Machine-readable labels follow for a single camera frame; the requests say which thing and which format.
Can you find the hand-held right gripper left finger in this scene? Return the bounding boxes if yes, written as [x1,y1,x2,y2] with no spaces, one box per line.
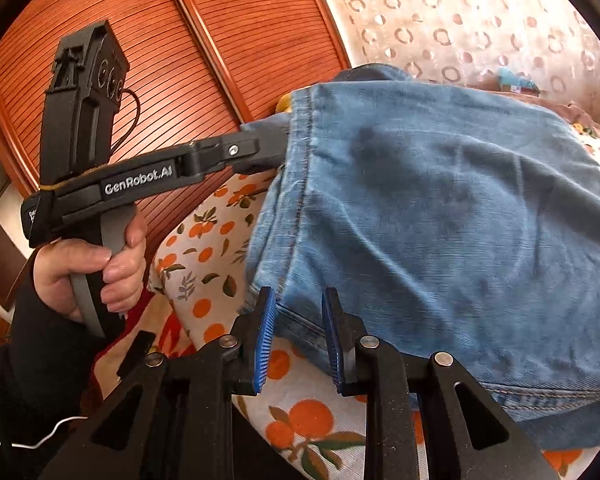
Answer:
[37,287,278,480]

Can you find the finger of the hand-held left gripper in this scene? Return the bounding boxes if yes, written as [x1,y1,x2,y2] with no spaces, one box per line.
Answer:
[185,130,287,178]

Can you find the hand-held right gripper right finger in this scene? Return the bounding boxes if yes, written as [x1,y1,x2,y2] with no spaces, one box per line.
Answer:
[321,287,561,480]

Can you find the blue denim pants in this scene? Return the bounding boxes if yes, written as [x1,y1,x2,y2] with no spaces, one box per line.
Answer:
[240,62,600,451]

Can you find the person's left forearm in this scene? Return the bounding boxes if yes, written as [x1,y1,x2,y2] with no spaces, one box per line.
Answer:
[0,255,108,480]

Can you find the person's left hand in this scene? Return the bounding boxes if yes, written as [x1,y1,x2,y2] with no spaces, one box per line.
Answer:
[32,208,148,322]

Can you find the wooden louvered wardrobe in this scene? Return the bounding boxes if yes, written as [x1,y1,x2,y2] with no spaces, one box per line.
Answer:
[0,0,353,311]

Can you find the teal packet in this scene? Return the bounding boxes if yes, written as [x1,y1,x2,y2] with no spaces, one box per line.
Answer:
[495,66,541,95]

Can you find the black strap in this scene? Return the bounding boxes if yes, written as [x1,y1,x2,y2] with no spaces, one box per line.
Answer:
[116,331,157,380]

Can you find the white cable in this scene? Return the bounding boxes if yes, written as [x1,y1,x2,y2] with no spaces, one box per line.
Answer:
[0,412,88,451]

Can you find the circle pattern wall cloth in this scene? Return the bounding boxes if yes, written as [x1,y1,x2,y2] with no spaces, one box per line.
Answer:
[305,0,600,131]

